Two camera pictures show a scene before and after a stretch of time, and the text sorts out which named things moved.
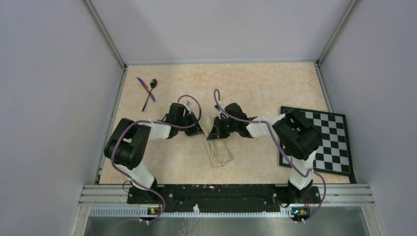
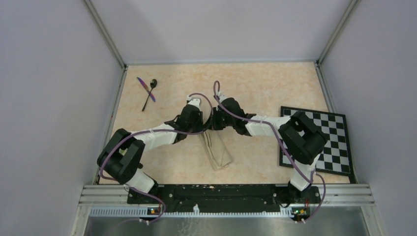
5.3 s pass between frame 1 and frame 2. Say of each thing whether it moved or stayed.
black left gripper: moved
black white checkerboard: stayed
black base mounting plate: stayed
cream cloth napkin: stayed
